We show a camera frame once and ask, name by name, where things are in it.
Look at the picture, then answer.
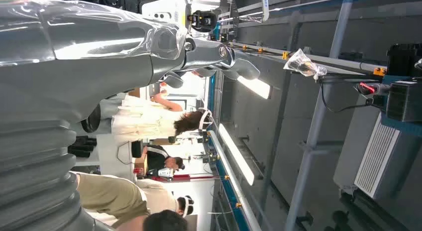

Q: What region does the person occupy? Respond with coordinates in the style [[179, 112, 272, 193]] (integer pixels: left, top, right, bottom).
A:
[[99, 90, 214, 145], [131, 144, 185, 181], [175, 195, 195, 218], [76, 171, 189, 231]]

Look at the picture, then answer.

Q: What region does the clear plastic film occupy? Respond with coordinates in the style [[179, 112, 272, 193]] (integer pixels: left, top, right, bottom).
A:
[[0, 0, 189, 64]]

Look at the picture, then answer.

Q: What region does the short ceiling light panel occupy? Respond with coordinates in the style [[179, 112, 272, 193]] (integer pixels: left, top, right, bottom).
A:
[[236, 75, 272, 100]]

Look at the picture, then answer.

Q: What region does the long ceiling light panel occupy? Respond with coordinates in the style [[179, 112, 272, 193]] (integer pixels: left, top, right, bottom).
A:
[[218, 123, 255, 187]]

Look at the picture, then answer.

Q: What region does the clear plastic bag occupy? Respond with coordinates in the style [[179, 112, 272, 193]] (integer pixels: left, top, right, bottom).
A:
[[283, 48, 327, 81]]

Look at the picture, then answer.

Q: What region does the red tipped connector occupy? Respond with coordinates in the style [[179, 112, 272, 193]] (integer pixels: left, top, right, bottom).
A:
[[354, 82, 391, 98]]

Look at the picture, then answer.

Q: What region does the white ceiling air vent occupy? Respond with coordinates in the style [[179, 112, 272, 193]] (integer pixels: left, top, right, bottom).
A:
[[353, 113, 402, 201]]

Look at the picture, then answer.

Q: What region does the black equipment box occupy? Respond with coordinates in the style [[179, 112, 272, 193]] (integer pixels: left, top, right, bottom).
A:
[[384, 42, 422, 123]]

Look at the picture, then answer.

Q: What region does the white depth camera box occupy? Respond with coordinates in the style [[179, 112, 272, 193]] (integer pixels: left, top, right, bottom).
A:
[[140, 0, 193, 28]]

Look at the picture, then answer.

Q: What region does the black round camera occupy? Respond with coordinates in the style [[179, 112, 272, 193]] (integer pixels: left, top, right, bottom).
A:
[[188, 10, 218, 33]]

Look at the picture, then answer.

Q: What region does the blue edged frame rail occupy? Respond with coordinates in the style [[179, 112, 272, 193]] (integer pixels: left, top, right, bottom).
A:
[[206, 129, 263, 231]]

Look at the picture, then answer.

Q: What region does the black hanging cable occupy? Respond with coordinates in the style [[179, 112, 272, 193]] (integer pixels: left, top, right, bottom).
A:
[[317, 76, 387, 114]]

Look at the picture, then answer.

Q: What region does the aluminium frame rail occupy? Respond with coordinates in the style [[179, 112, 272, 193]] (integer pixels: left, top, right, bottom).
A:
[[227, 40, 388, 75]]

